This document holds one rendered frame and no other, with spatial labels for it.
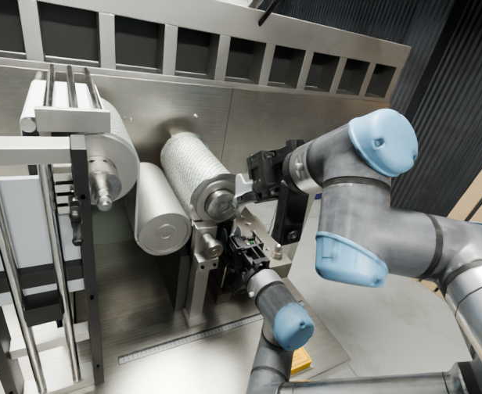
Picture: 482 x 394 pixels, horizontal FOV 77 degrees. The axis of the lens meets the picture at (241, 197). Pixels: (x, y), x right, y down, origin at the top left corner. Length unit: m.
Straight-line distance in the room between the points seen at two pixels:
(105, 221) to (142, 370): 0.47
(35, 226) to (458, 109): 3.23
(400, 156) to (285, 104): 0.77
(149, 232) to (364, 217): 0.49
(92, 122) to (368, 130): 0.40
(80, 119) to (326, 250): 0.40
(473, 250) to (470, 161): 2.92
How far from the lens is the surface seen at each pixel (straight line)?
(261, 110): 1.05
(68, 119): 0.53
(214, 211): 0.68
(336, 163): 0.36
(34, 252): 0.56
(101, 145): 0.59
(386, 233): 0.34
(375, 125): 0.35
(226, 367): 0.83
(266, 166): 0.50
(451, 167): 3.36
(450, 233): 0.38
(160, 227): 0.69
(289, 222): 0.50
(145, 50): 0.96
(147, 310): 0.91
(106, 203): 0.50
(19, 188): 0.50
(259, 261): 0.66
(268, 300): 0.62
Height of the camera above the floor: 1.61
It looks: 29 degrees down
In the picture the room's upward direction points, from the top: 12 degrees clockwise
